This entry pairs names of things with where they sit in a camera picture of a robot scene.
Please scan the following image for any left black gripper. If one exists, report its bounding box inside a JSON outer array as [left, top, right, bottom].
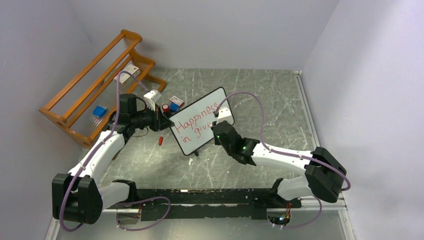
[[131, 103, 174, 132]]

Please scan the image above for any red marker cap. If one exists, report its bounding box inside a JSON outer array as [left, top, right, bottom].
[[158, 136, 164, 146]]

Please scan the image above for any black framed whiteboard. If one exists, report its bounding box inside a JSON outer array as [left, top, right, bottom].
[[170, 86, 227, 156]]

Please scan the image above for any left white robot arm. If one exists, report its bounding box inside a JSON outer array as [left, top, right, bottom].
[[51, 90, 173, 225]]

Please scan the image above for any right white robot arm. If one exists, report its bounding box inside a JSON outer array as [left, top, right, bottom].
[[211, 121, 347, 207]]

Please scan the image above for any blue small block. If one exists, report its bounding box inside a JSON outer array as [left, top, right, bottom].
[[169, 102, 180, 113]]

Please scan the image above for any red white small box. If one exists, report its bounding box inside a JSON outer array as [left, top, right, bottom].
[[169, 95, 185, 108]]

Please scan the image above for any blue block on rack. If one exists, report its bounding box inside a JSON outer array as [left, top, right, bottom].
[[92, 105, 108, 118]]

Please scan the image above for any orange wooden rack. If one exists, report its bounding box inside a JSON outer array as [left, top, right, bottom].
[[39, 29, 167, 149]]

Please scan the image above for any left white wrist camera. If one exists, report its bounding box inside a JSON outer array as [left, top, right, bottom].
[[143, 89, 162, 111]]

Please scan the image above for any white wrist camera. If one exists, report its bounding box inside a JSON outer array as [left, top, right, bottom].
[[143, 89, 162, 111], [216, 106, 234, 125]]

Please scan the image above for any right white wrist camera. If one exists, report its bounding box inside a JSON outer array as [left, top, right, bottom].
[[216, 106, 234, 125]]

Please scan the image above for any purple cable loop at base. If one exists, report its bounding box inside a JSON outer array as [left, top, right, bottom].
[[115, 196, 171, 232]]

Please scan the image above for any black base frame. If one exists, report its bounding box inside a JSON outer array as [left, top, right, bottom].
[[137, 188, 302, 221]]

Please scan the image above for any aluminium rail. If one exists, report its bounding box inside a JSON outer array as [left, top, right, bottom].
[[44, 70, 357, 240]]

